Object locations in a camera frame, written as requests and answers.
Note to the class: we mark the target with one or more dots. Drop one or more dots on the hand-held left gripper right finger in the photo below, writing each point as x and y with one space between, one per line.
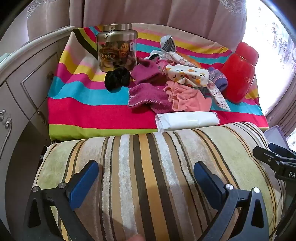
208 180

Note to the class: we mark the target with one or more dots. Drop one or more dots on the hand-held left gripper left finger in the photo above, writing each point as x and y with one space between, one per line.
84 183

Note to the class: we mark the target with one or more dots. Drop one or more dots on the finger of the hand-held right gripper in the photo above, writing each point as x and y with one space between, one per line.
262 154

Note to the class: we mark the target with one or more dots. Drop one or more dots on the clear jar with gold lid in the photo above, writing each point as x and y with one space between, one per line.
115 46

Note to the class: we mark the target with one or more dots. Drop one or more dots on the lavender box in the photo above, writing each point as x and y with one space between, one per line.
275 136

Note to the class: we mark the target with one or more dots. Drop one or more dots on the beige brown striped cushion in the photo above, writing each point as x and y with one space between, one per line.
150 185

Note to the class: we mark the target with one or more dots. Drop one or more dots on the white tissue packet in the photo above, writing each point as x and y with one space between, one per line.
187 120

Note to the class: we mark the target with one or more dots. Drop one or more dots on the white leaf print cloth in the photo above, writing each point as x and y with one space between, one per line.
218 97

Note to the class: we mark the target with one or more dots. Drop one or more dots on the rainbow striped blanket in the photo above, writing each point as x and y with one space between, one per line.
92 111

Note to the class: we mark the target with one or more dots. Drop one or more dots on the pink fluffy sock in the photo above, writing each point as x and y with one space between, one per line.
185 97

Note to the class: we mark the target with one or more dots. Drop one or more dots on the purple knit sock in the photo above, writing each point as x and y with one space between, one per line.
219 78

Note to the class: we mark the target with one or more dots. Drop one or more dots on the floral sheer window curtain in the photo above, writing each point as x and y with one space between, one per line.
277 58

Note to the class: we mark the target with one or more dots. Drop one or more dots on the magenta knit sock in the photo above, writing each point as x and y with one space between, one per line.
145 71
148 97

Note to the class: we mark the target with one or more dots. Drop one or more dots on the black scrunchie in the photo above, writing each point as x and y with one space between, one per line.
116 80

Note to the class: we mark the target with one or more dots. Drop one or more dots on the fruit print white cloth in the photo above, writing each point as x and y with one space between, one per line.
185 74

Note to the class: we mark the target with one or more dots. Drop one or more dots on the white carved dresser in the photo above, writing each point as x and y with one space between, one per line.
25 88

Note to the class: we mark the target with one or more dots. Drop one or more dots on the white checkered face mask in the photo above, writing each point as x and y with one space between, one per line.
167 45

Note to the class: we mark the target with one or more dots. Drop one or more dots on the mauve curtain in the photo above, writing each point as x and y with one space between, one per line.
161 14

